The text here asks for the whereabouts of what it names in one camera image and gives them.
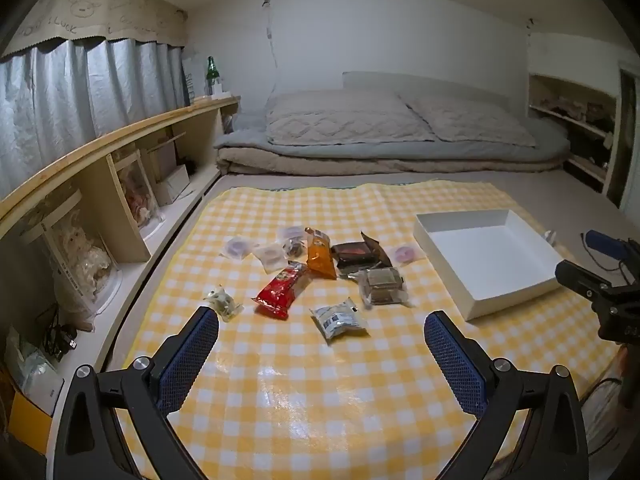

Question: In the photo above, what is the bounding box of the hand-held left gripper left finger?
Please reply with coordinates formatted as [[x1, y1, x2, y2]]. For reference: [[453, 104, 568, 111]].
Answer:
[[54, 306, 220, 480]]

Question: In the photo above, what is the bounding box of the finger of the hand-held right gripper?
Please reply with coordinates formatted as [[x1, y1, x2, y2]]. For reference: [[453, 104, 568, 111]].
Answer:
[[586, 230, 626, 261], [555, 260, 613, 303]]

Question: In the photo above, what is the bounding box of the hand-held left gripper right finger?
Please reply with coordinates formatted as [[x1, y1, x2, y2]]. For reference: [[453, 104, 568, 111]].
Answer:
[[424, 310, 588, 480]]

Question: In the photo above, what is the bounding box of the white cardboard box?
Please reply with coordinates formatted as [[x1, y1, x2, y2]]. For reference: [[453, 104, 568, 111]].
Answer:
[[413, 209, 578, 322]]

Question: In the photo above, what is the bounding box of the red snack packet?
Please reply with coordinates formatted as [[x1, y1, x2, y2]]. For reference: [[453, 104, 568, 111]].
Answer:
[[251, 261, 308, 321]]

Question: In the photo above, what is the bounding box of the clear green cake packet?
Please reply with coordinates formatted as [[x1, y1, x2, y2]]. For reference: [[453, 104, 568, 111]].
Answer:
[[350, 266, 407, 291]]

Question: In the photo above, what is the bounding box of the clear pink pastry packet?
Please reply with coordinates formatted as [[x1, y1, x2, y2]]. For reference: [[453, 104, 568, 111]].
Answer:
[[391, 242, 418, 265]]

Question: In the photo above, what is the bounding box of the grey white snack packet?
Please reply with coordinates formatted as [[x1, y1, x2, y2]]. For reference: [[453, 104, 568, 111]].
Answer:
[[309, 297, 370, 345]]

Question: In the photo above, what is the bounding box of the clear round pastry packet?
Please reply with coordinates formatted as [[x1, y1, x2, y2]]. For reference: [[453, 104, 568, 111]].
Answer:
[[251, 242, 288, 268]]

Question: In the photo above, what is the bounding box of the dark mooncake packet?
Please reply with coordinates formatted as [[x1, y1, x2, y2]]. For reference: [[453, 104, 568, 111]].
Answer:
[[331, 231, 393, 277]]

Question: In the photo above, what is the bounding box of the orange snack packet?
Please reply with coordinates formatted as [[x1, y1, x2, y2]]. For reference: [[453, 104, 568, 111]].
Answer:
[[304, 227, 338, 281]]

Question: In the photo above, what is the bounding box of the small white green snack packet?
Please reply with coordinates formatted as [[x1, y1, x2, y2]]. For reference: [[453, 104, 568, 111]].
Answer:
[[202, 284, 242, 322]]

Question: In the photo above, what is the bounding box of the yellow checkered mat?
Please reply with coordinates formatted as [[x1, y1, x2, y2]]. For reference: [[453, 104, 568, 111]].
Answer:
[[107, 180, 631, 480]]

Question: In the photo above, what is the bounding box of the bagged white plush toy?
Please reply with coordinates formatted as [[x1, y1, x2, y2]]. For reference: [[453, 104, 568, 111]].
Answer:
[[42, 190, 121, 331]]

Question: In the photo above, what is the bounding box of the white plastic packet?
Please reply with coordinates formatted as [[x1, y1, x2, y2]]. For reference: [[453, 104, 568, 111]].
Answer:
[[5, 327, 66, 416]]

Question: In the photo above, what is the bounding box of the clear bag with toys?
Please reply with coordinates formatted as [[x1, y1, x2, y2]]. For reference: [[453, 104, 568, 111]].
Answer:
[[115, 152, 166, 238]]

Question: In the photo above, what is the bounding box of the white box on shelf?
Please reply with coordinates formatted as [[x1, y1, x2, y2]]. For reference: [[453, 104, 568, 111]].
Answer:
[[152, 162, 193, 206]]

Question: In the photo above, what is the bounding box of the beige quilted pillow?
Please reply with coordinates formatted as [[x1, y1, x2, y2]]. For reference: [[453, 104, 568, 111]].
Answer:
[[399, 91, 537, 148], [265, 91, 436, 146]]

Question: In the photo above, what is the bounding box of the wooden board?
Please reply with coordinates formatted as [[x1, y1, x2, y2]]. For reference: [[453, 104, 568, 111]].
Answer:
[[142, 132, 182, 186]]

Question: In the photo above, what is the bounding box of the grey duvet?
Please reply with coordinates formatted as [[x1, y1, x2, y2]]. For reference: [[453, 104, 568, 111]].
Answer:
[[214, 110, 571, 161]]

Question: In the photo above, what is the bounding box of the wooden shelf unit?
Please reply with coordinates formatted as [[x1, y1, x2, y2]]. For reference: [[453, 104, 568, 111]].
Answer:
[[0, 96, 241, 426]]

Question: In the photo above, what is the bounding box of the green glass bottle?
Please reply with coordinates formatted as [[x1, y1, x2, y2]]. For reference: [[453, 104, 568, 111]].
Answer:
[[205, 56, 222, 97]]

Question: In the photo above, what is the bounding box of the grey curtain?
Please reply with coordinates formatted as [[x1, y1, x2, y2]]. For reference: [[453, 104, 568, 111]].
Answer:
[[0, 37, 187, 201]]

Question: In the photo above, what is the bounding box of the beige printed valance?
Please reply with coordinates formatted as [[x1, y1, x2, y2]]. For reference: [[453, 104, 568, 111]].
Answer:
[[0, 0, 190, 58]]

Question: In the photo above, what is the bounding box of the black cable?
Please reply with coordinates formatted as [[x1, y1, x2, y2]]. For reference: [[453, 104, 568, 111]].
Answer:
[[580, 232, 638, 286]]

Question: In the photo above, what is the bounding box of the black charger with cable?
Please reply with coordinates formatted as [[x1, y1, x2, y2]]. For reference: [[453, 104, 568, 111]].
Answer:
[[37, 307, 81, 361]]

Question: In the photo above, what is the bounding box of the white wall shelf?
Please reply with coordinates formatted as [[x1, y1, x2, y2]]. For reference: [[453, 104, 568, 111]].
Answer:
[[527, 72, 621, 196]]

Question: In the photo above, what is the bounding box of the white hanging cable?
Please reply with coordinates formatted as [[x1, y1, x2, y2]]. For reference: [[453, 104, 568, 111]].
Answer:
[[260, 0, 281, 96]]

